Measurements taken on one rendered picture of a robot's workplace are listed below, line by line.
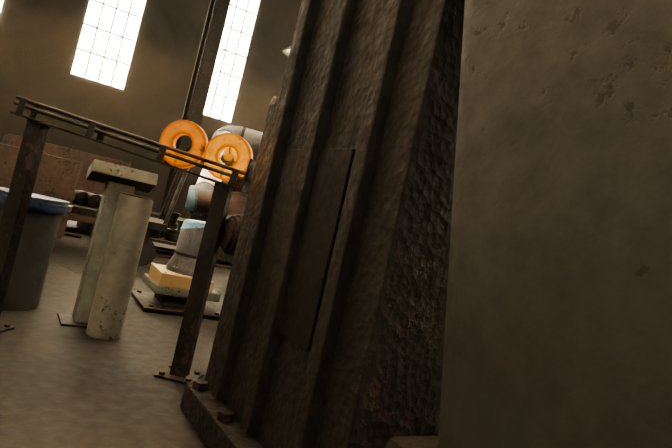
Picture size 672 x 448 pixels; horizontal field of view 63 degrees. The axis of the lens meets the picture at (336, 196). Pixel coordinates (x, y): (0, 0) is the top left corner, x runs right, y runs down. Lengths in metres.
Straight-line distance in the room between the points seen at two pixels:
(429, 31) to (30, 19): 12.94
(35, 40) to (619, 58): 13.28
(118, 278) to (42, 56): 11.70
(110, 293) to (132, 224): 0.25
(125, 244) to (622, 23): 1.74
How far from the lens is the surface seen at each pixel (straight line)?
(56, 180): 3.92
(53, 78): 13.61
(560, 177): 0.74
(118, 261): 2.12
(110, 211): 2.27
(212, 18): 10.30
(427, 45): 1.06
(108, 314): 2.15
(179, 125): 1.86
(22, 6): 13.83
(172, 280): 2.76
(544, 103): 0.79
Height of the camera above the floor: 0.56
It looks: 3 degrees up
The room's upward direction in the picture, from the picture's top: 13 degrees clockwise
